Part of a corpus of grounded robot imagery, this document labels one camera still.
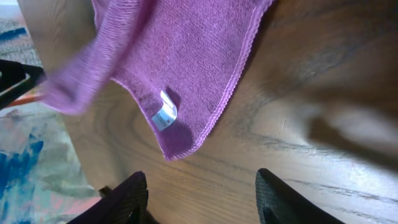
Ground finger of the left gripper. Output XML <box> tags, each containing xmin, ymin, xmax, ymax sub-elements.
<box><xmin>1</xmin><ymin>60</ymin><xmax>45</xmax><ymax>109</ymax></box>

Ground purple cloth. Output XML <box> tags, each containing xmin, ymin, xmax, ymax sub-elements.
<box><xmin>44</xmin><ymin>0</ymin><xmax>271</xmax><ymax>160</ymax></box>

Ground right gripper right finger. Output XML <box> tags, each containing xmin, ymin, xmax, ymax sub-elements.
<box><xmin>255</xmin><ymin>168</ymin><xmax>343</xmax><ymax>224</ymax></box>

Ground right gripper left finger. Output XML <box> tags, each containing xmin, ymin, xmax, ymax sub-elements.
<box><xmin>68</xmin><ymin>171</ymin><xmax>148</xmax><ymax>224</ymax></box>

